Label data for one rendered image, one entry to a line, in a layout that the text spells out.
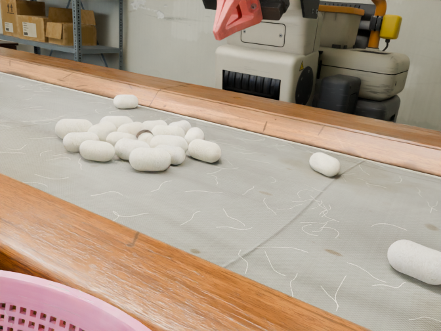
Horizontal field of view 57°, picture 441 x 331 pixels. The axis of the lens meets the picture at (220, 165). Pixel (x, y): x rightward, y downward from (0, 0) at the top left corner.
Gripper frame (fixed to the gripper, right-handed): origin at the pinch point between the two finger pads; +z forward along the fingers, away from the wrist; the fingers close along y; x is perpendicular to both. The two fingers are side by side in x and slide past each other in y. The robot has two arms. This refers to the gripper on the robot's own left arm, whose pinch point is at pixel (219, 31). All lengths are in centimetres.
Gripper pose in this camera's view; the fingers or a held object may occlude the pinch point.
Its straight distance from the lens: 51.2
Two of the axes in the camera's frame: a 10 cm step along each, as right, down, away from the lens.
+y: 8.6, 2.4, -4.6
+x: 2.8, 5.4, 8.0
